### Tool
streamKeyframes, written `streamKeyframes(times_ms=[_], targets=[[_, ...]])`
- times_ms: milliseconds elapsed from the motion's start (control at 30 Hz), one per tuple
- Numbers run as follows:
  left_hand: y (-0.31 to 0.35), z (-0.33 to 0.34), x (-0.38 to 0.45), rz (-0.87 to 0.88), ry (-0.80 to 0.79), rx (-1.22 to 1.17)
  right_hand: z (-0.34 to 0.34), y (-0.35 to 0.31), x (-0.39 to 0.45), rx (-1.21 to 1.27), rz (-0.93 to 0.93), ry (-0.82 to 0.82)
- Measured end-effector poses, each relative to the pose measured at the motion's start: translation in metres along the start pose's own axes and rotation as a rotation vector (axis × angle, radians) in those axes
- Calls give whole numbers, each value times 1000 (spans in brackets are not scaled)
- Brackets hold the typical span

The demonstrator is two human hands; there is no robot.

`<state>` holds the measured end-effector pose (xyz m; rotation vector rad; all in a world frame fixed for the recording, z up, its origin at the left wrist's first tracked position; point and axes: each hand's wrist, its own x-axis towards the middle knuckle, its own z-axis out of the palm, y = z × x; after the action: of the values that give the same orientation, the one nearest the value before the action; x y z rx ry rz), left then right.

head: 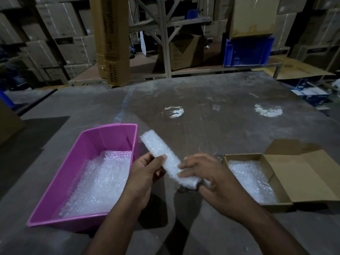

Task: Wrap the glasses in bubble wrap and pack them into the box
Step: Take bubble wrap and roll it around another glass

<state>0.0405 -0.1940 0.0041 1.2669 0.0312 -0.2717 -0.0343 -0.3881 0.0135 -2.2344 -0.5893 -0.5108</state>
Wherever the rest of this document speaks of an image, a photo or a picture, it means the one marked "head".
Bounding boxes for white paper sheet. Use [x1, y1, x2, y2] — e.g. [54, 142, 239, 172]
[140, 30, 147, 56]

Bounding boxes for small brown cardboard box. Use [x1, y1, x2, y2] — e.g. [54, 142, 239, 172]
[222, 138, 340, 213]

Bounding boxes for pink plastic bin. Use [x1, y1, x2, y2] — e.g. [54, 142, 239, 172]
[26, 123, 141, 233]

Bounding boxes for blue plastic crate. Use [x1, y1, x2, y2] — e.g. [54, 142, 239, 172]
[223, 36, 276, 67]

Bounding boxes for grey metal storage rack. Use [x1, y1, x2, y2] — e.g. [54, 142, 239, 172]
[68, 0, 283, 85]

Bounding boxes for dark blue product box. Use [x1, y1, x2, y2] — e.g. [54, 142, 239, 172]
[288, 79, 308, 89]

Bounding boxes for large brown cardboard carton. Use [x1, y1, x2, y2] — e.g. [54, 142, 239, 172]
[0, 99, 25, 145]

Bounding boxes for person's right hand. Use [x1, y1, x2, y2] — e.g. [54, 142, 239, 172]
[177, 153, 255, 223]

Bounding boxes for open brown carton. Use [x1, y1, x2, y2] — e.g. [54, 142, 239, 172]
[170, 34, 205, 71]

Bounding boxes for blue plastic container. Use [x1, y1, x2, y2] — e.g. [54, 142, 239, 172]
[0, 89, 14, 108]

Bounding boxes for tall narrow cardboard carton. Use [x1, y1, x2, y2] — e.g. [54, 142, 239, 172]
[89, 0, 131, 87]

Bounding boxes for flat cardboard sheet with tape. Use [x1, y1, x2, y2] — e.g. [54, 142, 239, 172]
[229, 0, 281, 40]

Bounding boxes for flattened printed cardboard sheet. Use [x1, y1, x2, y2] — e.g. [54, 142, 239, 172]
[252, 57, 336, 80]

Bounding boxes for pile of bubble wrap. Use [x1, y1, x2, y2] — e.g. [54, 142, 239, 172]
[57, 151, 132, 218]

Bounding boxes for glasses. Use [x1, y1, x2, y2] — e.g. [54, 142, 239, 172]
[140, 130, 204, 189]

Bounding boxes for blue and white product box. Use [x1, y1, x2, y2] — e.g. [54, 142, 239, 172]
[291, 87, 330, 107]

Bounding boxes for bubble items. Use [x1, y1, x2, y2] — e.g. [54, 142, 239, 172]
[177, 180, 213, 194]

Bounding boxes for person's left forearm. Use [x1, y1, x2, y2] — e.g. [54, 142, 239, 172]
[86, 195, 149, 255]

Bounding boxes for person's left hand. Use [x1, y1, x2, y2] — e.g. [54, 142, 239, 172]
[121, 152, 168, 210]

